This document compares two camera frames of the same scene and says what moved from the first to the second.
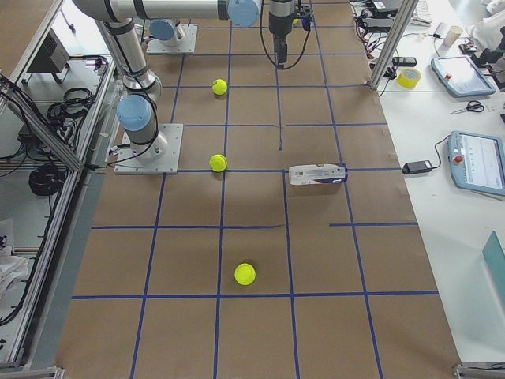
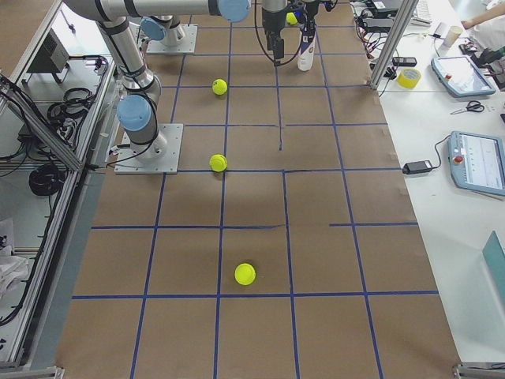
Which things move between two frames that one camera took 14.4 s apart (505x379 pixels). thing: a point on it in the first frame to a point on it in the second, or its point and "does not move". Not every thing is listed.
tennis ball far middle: (219, 86) does not move
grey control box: (52, 57) does not move
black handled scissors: (472, 105) does not move
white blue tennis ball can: (314, 174) to (306, 47)
